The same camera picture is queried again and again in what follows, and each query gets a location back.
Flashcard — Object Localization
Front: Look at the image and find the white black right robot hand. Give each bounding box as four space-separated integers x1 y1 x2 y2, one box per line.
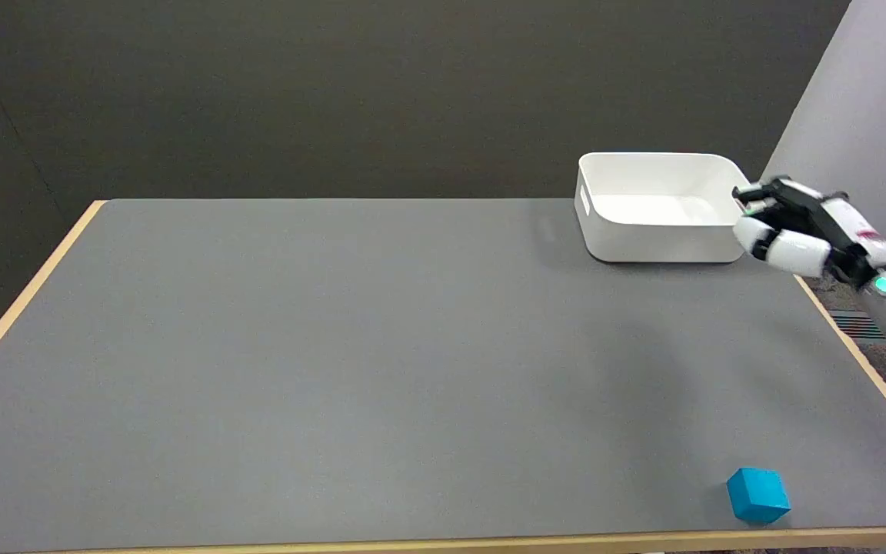
731 176 886 290

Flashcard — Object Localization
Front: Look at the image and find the blue wooden cube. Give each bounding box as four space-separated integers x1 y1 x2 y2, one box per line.
726 467 792 526

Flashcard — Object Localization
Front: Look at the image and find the floor vent grille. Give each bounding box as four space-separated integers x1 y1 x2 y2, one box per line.
829 310 886 341

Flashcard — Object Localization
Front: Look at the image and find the white plastic storage bin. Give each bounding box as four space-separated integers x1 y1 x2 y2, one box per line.
574 152 768 264

